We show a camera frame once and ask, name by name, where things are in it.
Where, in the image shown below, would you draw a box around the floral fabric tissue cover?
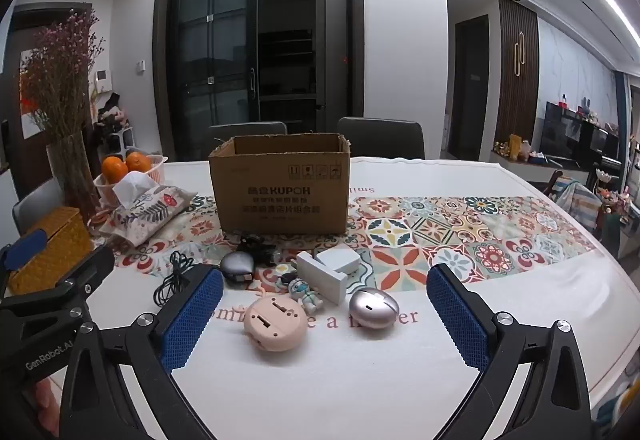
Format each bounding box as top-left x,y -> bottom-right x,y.
98,185 -> 198,248

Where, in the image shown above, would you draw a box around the astronaut figurine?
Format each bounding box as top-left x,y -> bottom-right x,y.
287,277 -> 324,316

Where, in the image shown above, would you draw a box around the grey refrigerator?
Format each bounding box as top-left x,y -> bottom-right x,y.
315,0 -> 348,133

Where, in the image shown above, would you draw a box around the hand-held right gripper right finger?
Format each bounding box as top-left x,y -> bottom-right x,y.
426,263 -> 601,440

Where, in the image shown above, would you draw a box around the dark interior door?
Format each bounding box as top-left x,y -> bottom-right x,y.
452,15 -> 491,161

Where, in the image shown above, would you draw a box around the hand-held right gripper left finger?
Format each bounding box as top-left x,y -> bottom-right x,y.
60,263 -> 226,440

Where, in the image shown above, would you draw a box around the light grey chair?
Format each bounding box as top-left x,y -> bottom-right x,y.
11,177 -> 66,236

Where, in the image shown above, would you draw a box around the white phone stand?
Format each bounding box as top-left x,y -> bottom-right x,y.
296,251 -> 348,305

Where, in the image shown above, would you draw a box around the white storage shelf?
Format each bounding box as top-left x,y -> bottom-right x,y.
95,93 -> 136,156

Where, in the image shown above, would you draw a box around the white plastic fruit basket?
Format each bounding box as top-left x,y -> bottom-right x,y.
94,154 -> 168,211

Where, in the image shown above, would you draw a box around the chair with striped cloth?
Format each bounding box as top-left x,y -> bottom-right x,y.
547,167 -> 603,231

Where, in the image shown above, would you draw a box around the white charger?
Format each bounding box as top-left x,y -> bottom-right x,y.
315,247 -> 362,273

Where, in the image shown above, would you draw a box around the black cable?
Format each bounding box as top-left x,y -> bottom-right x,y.
151,250 -> 201,308

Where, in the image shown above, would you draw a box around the person's left hand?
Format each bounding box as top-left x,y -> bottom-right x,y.
21,366 -> 65,439

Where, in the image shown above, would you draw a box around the silver egg-shaped device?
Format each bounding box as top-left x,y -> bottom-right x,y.
348,287 -> 400,330

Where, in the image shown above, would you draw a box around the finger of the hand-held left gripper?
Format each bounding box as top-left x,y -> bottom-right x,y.
0,229 -> 48,296
0,245 -> 117,337

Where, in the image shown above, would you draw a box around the wood slat wall panel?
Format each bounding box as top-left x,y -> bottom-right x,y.
495,0 -> 541,146

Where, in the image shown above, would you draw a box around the white television cabinet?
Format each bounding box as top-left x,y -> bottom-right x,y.
490,150 -> 601,181

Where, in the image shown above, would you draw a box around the black clip mount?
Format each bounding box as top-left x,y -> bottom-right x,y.
235,234 -> 281,266

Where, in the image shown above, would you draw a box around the dark glass sliding door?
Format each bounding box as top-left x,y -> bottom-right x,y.
152,0 -> 366,161

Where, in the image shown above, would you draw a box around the orange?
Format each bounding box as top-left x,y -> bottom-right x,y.
125,151 -> 152,172
101,156 -> 130,183

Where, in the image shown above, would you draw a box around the glass vase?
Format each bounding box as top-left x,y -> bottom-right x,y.
46,130 -> 101,223

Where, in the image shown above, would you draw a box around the white tissue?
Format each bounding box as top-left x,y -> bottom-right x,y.
112,170 -> 160,210

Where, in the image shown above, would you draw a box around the dried purple flowers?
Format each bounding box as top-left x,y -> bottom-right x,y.
19,8 -> 106,141

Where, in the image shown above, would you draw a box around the pink round device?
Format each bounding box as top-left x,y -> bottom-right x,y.
243,295 -> 308,352

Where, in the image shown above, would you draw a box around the yellow woven box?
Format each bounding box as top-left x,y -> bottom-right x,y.
7,206 -> 96,296

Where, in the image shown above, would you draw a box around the dark wooden door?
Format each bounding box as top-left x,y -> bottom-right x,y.
0,3 -> 96,181

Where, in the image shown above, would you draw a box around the gold loop ornament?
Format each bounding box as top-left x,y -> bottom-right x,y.
513,33 -> 526,78

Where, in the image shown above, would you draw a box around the black television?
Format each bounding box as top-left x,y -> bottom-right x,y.
542,101 -> 621,166

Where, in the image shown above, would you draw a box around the patterned white tablecloth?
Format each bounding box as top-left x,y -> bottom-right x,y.
50,156 -> 640,440

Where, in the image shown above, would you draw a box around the dark grey dining chair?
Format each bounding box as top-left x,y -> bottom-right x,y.
336,117 -> 426,160
207,121 -> 288,158

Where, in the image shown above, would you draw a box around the brown cardboard box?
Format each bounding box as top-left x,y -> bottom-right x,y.
208,133 -> 352,237

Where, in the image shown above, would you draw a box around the grey teardrop-shaped device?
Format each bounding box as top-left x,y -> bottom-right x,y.
219,251 -> 257,289

